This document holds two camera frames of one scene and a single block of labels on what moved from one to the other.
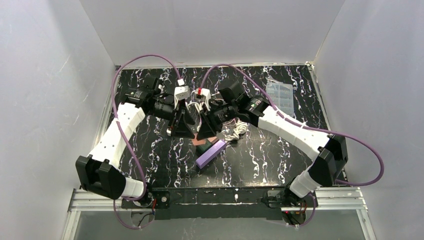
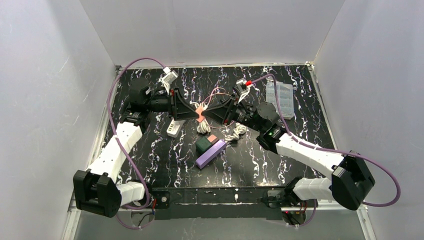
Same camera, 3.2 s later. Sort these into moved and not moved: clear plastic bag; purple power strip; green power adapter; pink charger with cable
Moved: pink charger with cable
Not moved: purple power strip; clear plastic bag; green power adapter
